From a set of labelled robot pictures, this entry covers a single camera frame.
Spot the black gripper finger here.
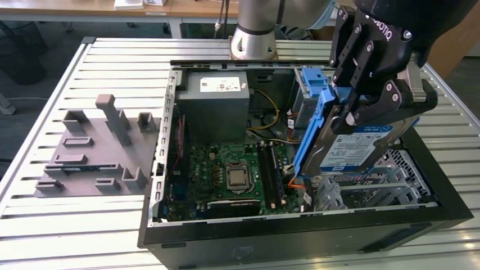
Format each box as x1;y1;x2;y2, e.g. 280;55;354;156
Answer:
330;4;379;88
332;60;439;135

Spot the hard disk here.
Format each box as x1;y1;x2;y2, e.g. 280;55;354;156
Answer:
292;83;422;181

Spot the metal disk bay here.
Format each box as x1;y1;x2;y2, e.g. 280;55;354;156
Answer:
318;165;428;210

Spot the blue plastic drive latch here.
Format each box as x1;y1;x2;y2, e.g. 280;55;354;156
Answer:
299;67;335;98

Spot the brown wooden cabinet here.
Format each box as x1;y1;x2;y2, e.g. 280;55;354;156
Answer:
423;0;480;78

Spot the metal optical drive cage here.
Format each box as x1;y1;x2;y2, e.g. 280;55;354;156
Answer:
292;67;331;130

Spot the grey power supply unit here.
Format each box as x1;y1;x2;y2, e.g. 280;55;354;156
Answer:
176;71;251;144

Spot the black RAM slot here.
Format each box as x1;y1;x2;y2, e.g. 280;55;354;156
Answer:
260;142;278;206

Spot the CPU socket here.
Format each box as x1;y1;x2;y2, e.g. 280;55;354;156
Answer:
224;161;254;195

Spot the green motherboard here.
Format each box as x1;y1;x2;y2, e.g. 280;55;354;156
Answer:
164;142;302;222

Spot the silver CPU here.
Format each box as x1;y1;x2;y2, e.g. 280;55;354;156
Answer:
228;170;250;187

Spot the black graphics card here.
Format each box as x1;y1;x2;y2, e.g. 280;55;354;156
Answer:
206;199;262;219

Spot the large white box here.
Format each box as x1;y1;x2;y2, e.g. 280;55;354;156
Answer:
114;0;146;11

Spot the black open PC case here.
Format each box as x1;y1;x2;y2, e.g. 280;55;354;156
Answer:
136;58;475;270

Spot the long wooden desk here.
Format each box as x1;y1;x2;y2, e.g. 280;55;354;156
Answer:
0;0;242;39

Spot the grey parts rack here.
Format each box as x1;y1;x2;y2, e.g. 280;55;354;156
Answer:
34;94;163;201

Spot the RAM stick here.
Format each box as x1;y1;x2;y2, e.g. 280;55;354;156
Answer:
59;166;103;173

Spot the black waste bin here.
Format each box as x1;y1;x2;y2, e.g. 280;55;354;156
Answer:
0;21;48;85

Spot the white metal leg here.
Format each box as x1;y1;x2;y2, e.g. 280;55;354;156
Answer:
0;92;16;115

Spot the yellow wire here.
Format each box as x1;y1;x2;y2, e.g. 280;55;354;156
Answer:
246;89;280;132

